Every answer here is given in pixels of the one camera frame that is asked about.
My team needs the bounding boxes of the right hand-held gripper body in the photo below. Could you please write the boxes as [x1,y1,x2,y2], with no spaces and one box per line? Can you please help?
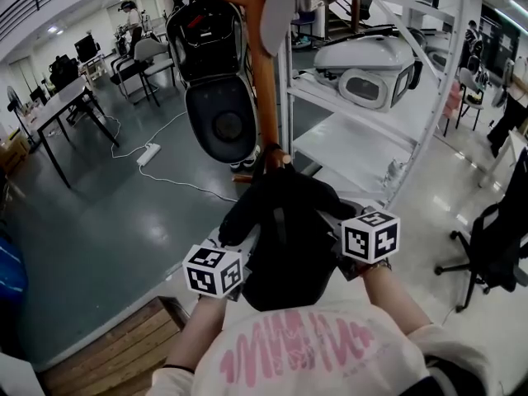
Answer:
[318,200,402,282]

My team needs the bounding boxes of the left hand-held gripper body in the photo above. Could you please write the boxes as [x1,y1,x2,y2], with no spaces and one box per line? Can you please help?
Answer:
[182,238,256,301]

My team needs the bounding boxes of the black fabric bag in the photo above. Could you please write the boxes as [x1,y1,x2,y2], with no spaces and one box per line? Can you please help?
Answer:
[217,166,358,313]

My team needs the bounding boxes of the brown wooden coat rack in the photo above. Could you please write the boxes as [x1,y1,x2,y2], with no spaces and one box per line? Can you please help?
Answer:
[180,0,295,186]

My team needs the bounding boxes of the person's right forearm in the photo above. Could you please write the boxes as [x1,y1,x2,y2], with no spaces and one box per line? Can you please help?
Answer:
[357,262,435,338]

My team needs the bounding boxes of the person's left forearm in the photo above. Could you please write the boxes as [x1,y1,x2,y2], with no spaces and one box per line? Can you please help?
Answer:
[163,294,233,375]

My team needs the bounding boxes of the white metal shelf rack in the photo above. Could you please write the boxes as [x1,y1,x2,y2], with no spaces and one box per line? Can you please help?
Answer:
[275,0,484,210]

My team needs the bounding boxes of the black bag on table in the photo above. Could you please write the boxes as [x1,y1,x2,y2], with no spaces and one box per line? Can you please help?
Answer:
[48,54,80,91]

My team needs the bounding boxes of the white sneakers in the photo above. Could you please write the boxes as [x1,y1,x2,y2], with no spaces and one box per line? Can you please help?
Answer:
[228,144,262,174]

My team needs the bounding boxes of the wooden pallet platform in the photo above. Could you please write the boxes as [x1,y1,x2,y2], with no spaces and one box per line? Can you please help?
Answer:
[35,295,191,396]

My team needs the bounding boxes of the black office chair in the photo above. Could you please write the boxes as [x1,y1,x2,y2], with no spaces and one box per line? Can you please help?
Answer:
[434,146,528,314]

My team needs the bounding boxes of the white pink-print shirt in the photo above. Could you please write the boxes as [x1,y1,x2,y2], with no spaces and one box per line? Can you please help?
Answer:
[144,298,497,396]

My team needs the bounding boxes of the white power strip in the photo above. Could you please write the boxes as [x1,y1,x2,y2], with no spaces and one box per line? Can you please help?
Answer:
[135,142,163,167]

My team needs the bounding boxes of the white desk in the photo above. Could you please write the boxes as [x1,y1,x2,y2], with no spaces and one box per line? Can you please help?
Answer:
[477,129,528,190]

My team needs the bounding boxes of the chair with pink cloth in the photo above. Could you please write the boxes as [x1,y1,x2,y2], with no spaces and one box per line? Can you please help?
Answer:
[441,67,486,136]

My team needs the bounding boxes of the white rounded tank shell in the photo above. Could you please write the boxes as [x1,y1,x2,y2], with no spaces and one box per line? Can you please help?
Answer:
[313,34,416,83]

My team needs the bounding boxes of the black hard-shell backpack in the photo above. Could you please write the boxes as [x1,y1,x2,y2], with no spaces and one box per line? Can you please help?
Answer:
[165,0,262,165]

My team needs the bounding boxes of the blue striped cloth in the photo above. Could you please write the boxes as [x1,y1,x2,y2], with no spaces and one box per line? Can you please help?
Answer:
[0,235,29,347]

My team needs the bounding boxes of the grey table black legs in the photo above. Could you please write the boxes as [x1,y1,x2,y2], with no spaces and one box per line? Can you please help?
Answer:
[25,76,121,190]

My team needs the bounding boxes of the cardboard box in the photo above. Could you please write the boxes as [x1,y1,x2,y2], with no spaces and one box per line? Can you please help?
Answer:
[0,128,31,174]

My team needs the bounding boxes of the grey cap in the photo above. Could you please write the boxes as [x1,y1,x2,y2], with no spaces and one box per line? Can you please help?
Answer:
[261,0,299,58]

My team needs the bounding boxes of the black computer monitor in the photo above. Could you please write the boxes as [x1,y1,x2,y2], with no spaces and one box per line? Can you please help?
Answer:
[73,34,101,64]

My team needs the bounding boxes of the black standing fan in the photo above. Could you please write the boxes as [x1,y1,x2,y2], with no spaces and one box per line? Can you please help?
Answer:
[5,84,39,153]

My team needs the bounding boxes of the beaded wrist bracelet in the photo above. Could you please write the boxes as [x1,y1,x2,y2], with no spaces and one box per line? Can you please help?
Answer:
[356,258,394,279]

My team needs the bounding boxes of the white power cable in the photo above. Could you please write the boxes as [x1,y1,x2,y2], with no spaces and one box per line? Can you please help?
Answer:
[95,110,239,204]

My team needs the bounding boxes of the grey chair black frame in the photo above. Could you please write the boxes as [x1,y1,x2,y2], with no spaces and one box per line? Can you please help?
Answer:
[110,38,179,107]

